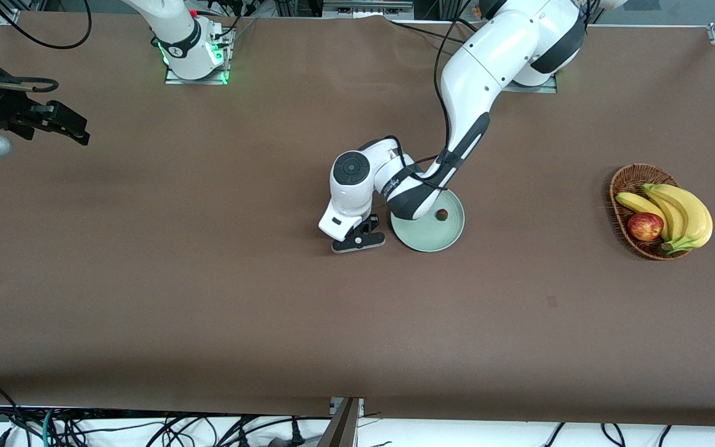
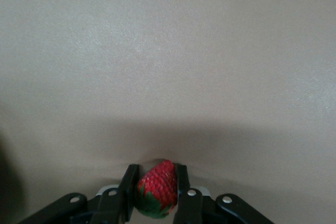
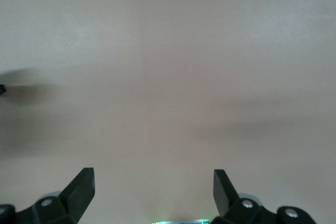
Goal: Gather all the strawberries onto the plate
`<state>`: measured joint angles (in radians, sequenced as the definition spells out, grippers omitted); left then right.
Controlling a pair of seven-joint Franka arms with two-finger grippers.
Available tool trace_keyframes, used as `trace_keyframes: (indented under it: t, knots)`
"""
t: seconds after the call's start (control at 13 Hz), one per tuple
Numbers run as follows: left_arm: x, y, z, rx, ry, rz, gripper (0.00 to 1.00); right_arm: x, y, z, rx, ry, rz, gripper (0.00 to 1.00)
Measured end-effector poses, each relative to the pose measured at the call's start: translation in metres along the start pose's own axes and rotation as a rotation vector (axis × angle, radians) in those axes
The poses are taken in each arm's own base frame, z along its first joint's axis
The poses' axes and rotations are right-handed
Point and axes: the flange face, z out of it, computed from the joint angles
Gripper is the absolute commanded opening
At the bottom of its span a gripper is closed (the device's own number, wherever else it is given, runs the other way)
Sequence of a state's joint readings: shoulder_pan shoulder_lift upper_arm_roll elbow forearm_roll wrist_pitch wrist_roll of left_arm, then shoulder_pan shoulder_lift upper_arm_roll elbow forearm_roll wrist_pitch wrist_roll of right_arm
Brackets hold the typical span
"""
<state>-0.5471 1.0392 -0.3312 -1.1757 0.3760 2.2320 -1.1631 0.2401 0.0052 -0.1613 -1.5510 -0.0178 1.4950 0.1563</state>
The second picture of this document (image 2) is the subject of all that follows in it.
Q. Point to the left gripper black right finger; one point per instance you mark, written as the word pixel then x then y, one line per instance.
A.
pixel 189 208

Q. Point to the red strawberry with green calyx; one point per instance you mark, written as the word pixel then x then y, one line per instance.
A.
pixel 160 184

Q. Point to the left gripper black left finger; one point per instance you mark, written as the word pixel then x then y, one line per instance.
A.
pixel 126 195

